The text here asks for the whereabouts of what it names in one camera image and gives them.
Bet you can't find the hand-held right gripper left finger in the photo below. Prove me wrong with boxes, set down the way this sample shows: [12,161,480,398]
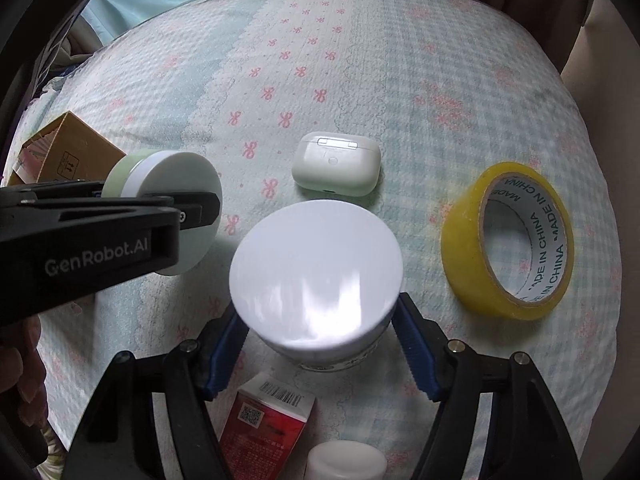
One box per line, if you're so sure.
[61,304,250,480]

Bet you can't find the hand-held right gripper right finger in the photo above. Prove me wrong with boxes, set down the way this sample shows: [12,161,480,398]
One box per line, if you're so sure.
[391,291,585,480]

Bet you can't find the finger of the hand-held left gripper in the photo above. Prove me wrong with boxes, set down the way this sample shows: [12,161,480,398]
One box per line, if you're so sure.
[0,181,108,206]
[30,191,222,232]

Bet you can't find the green jar with white lid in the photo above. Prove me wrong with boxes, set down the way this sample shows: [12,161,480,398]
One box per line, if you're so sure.
[101,150,223,277]

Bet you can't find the large white lidded jar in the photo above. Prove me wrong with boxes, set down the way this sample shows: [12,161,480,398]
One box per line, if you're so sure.
[229,200,404,372]

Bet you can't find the person's left hand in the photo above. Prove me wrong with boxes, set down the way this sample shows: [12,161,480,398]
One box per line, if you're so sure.
[0,305,48,428]

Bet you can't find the brown cardboard box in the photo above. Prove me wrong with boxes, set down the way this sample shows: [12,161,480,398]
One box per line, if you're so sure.
[6,111,128,187]

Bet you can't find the red carton box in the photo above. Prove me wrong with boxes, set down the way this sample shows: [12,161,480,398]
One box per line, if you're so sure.
[219,371,317,480]

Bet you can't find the white bottle cap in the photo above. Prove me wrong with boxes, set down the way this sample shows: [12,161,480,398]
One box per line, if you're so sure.
[306,441,388,480]

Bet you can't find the yellow tape roll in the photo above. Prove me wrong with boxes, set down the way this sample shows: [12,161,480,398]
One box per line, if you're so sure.
[441,161,576,322]

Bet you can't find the white earbuds case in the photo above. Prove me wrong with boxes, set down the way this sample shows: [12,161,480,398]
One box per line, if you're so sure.
[291,131,382,196]

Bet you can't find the checkered bow print blanket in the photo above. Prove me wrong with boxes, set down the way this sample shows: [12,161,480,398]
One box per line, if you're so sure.
[10,0,623,480]

